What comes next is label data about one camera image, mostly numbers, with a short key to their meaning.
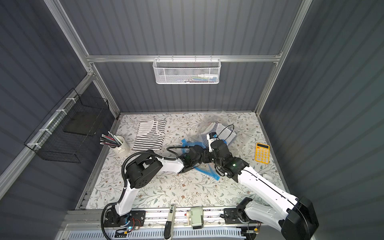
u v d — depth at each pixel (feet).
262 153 3.15
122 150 2.94
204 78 3.01
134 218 2.38
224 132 3.38
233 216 2.42
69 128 2.42
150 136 3.46
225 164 1.90
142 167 1.86
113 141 3.01
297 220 1.28
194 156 2.46
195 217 2.28
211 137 2.24
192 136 3.53
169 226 2.23
